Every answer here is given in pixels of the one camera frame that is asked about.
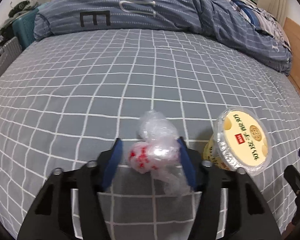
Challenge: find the grey checked bed sheet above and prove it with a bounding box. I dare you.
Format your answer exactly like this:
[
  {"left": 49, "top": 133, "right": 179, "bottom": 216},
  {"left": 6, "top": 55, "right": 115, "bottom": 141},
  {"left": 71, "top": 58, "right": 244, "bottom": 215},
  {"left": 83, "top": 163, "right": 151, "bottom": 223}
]
[{"left": 0, "top": 29, "right": 300, "bottom": 237}]

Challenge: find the teal suitcase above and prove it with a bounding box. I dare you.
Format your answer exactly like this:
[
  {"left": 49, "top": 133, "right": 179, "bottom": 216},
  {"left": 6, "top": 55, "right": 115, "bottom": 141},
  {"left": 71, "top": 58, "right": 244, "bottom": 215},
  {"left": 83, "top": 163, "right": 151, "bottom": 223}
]
[{"left": 12, "top": 9, "right": 39, "bottom": 50}]

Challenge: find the blue striped duvet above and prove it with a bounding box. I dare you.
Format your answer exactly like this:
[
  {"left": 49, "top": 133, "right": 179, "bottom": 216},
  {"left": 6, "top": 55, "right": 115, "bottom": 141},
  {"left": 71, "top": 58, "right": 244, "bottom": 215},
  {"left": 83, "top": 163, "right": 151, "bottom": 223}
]
[{"left": 34, "top": 0, "right": 292, "bottom": 74}]

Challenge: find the grey suitcase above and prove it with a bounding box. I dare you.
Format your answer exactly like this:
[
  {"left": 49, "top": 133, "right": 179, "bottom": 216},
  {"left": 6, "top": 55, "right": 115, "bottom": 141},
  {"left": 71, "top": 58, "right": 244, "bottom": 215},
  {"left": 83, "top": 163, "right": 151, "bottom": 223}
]
[{"left": 0, "top": 37, "right": 23, "bottom": 77}]

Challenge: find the wooden headboard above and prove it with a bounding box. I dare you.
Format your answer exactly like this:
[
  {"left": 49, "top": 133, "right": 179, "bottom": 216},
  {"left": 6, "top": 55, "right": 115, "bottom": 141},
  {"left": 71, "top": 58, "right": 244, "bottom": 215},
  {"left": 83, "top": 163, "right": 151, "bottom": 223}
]
[{"left": 283, "top": 18, "right": 300, "bottom": 94}]

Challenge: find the yellow yogurt cup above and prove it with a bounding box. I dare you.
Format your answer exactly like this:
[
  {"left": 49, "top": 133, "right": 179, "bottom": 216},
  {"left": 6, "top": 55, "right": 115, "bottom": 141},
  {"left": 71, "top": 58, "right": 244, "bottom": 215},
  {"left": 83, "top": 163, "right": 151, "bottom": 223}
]
[{"left": 202, "top": 107, "right": 272, "bottom": 176}]

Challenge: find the white red plastic bag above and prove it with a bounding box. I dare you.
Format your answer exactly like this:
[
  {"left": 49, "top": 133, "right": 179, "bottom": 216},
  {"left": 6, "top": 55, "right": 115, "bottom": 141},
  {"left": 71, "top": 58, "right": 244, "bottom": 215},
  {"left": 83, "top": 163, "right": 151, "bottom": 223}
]
[{"left": 125, "top": 110, "right": 190, "bottom": 196}]

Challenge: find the patterned pillow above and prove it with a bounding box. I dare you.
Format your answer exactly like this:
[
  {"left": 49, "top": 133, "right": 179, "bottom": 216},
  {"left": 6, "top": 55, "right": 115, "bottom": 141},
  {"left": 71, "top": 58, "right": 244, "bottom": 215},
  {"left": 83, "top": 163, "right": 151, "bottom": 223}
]
[{"left": 226, "top": 0, "right": 291, "bottom": 50}]

